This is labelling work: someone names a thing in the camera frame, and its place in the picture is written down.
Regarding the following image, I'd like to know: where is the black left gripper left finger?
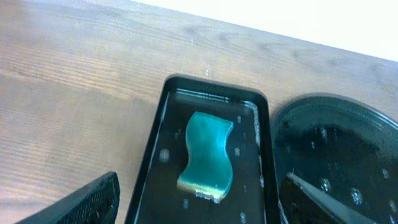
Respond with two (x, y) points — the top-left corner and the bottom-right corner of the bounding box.
(18, 171), (121, 224)

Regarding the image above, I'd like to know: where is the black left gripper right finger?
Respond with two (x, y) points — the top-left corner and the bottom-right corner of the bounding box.
(279, 173), (375, 224)

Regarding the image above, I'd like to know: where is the black rectangular tray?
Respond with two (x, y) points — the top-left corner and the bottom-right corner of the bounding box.
(126, 74), (282, 223)

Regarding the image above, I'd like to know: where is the black round tray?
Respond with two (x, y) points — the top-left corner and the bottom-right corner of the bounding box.
(271, 94), (397, 223)

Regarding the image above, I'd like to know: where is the green yellow sponge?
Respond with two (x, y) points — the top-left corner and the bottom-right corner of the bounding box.
(177, 111), (233, 203)

